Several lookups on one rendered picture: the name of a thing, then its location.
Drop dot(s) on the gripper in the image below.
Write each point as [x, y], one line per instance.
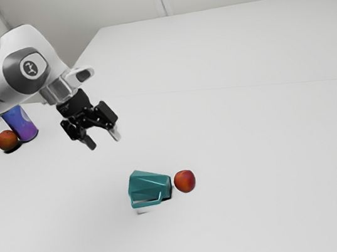
[77, 109]

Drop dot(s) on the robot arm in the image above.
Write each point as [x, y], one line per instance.
[20, 65]

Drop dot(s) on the teal faceted mug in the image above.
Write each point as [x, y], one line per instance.
[148, 188]

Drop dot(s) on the blue purple can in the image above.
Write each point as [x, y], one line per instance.
[20, 124]

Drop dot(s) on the orange red peach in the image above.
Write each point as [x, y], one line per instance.
[7, 140]

